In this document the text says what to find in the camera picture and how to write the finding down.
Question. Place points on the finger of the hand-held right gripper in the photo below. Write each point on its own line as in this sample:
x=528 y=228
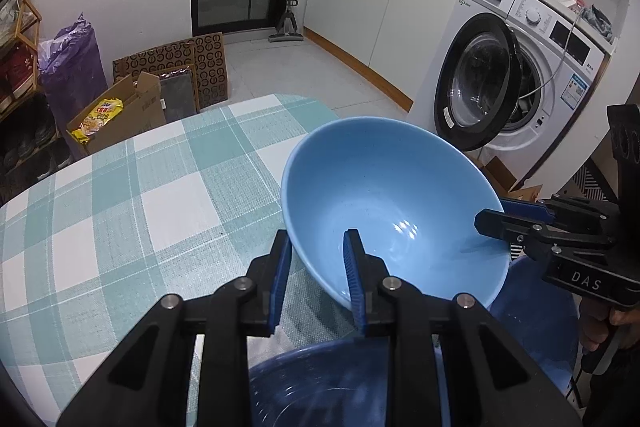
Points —
x=522 y=208
x=495 y=223

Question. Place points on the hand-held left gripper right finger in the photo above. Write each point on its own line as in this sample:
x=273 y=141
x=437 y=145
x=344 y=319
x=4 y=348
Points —
x=354 y=287

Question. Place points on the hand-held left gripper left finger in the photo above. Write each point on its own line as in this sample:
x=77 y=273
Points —
x=280 y=287

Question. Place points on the person's right hand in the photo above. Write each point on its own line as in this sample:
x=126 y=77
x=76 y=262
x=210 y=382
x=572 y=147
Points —
x=592 y=327

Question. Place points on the small brown cardboard box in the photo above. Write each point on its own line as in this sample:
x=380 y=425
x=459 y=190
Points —
x=510 y=192

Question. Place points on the black white patterned rug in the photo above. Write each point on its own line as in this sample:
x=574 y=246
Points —
x=597 y=184

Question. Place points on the teal checked tablecloth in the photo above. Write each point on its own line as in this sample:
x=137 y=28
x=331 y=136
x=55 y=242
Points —
x=150 y=217

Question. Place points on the white washing machine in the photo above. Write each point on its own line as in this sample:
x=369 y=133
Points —
x=525 y=57

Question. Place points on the grey plastic bag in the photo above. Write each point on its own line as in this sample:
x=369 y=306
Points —
x=600 y=22

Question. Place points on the dark foil-edged board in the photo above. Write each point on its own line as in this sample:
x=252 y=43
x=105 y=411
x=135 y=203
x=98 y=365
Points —
x=177 y=94

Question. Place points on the open cardboard box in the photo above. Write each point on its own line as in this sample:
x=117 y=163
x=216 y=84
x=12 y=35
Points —
x=135 y=117

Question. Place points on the yellow snack packet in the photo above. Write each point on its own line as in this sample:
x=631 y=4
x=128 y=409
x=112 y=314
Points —
x=100 y=117

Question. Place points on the white base cabinets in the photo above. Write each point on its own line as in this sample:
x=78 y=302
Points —
x=370 y=7

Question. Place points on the grey floor mop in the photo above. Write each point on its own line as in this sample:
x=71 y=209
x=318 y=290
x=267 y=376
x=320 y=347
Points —
x=287 y=27

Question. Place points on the wooden shoe rack with shoes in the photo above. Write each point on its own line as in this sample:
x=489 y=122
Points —
x=20 y=142

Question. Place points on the purple plastic bag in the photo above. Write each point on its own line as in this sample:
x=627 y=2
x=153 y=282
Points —
x=70 y=67

